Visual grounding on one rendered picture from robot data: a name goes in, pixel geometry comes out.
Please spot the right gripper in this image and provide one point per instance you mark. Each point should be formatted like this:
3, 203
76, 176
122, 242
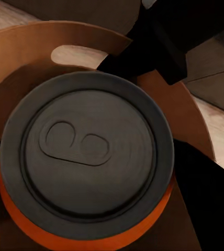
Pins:
163, 34

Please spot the trash can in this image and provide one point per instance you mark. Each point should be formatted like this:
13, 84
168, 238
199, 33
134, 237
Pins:
25, 64

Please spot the can of soda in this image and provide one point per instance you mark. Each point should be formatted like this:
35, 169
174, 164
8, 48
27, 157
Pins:
87, 162

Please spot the cabinet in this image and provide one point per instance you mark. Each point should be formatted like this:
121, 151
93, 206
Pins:
205, 63

